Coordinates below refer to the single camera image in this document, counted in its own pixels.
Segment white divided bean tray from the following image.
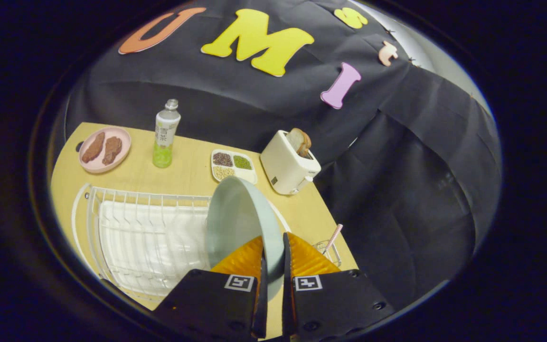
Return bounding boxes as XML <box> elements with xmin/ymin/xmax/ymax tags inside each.
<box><xmin>211</xmin><ymin>149</ymin><xmax>258</xmax><ymax>185</ymax></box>

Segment small wire basket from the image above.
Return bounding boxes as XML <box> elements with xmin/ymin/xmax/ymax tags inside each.
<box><xmin>312</xmin><ymin>240</ymin><xmax>342</xmax><ymax>266</ymax></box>

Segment clear green drink bottle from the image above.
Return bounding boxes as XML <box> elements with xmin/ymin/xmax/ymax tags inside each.
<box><xmin>152</xmin><ymin>99</ymin><xmax>181</xmax><ymax>169</ymax></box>

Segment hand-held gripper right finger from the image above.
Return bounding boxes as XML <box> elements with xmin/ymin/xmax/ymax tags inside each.
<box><xmin>281</xmin><ymin>232</ymin><xmax>395</xmax><ymax>342</ymax></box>

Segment white toaster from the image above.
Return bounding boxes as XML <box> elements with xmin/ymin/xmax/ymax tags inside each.
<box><xmin>260</xmin><ymin>130</ymin><xmax>321</xmax><ymax>195</ymax></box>

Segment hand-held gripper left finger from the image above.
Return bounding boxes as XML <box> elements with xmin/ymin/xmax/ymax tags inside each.
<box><xmin>152</xmin><ymin>236</ymin><xmax>269</xmax><ymax>342</ymax></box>

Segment brown meat piece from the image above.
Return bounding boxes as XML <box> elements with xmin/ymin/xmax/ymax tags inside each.
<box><xmin>102</xmin><ymin>136</ymin><xmax>123</xmax><ymax>166</ymax></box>
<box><xmin>81</xmin><ymin>132</ymin><xmax>105</xmax><ymax>163</ymax></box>

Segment toast bread slice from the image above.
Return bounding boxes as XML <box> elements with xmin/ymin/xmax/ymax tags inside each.
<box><xmin>286</xmin><ymin>128</ymin><xmax>312</xmax><ymax>159</ymax></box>

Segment white drip tray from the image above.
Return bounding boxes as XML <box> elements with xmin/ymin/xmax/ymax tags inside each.
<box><xmin>99</xmin><ymin>200</ymin><xmax>212</xmax><ymax>297</ymax></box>

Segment white wire dish rack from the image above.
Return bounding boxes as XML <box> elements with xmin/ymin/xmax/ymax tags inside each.
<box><xmin>72</xmin><ymin>183</ymin><xmax>293</xmax><ymax>302</ymax></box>

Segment pink plate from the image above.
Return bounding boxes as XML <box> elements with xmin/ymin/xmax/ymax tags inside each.
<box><xmin>79</xmin><ymin>126</ymin><xmax>132</xmax><ymax>173</ymax></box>

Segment pale green plate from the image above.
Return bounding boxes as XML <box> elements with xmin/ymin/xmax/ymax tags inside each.
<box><xmin>206</xmin><ymin>177</ymin><xmax>286</xmax><ymax>300</ymax></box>

